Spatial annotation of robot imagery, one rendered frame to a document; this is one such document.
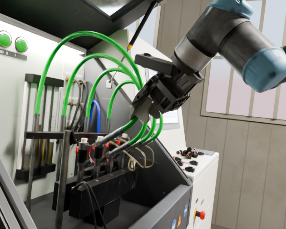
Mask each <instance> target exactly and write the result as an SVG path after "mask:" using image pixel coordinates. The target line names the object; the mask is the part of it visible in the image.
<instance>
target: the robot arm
mask: <svg viewBox="0 0 286 229"><path fill-rule="evenodd" d="M253 14H254V8H253V7H252V6H251V5H250V4H249V3H248V2H246V1H245V0H213V1H212V2H211V3H210V4H208V5H207V8H206V9H205V10H204V12H203V13H202V14H201V16H200V17H199V18H198V20H197V21H196V22H195V24H194V25H193V26H192V28H191V29H190V30H189V31H188V33H187V34H186V35H185V36H184V38H183V39H182V40H181V41H180V43H179V44H178V45H177V47H176V48H175V51H174V52H173V53H172V55H171V60H172V62H171V61H168V60H164V59H161V58H158V57H154V56H152V55H150V54H149V53H143V54H136V55H135V59H134V63H135V64H137V65H140V66H141V67H143V68H148V69H151V70H154V71H157V74H156V75H154V76H152V77H151V78H150V79H149V80H148V81H147V82H146V84H145V85H144V86H143V88H142V89H141V90H140V91H139V92H138V93H137V94H136V96H135V98H134V100H133V102H132V105H131V108H130V113H129V119H130V120H131V119H132V118H133V117H134V116H137V117H138V118H139V119H140V120H142V121H143V122H144V123H147V122H149V120H150V116H149V115H151V116H152V117H154V118H155V119H159V118H160V117H161V114H164V113H167V112H170V111H174V110H178V109H179V108H180V107H181V106H182V105H183V104H184V103H185V102H186V100H187V99H188V98H189V97H190V96H191V95H190V94H189V92H190V91H191V90H192V89H193V88H194V86H195V85H196V84H197V83H201V82H202V81H203V80H204V79H205V78H204V77H203V76H202V75H201V74H200V71H202V70H203V69H204V68H205V67H206V65H207V64H208V63H209V62H210V61H211V60H212V59H213V58H214V57H215V56H216V55H217V54H218V53H219V55H220V56H221V57H222V58H223V59H224V60H225V61H226V62H227V63H228V64H229V65H230V66H231V67H232V68H233V69H234V70H235V71H236V72H237V73H238V74H239V75H240V77H241V78H242V80H243V81H244V82H245V84H247V85H248V86H250V87H251V88H252V89H253V90H254V91H256V92H258V93H262V92H265V91H268V90H271V89H274V88H276V87H278V86H280V85H281V84H283V83H285V82H286V46H283V47H280V48H279V47H277V46H276V45H275V44H274V43H272V42H271V41H270V40H269V39H268V38H267V37H266V36H265V35H263V34H262V33H261V31H259V30H258V29H257V28H256V27H255V26H254V25H253V24H252V23H251V22H250V21H249V20H250V19H251V16H252V15H253Z"/></svg>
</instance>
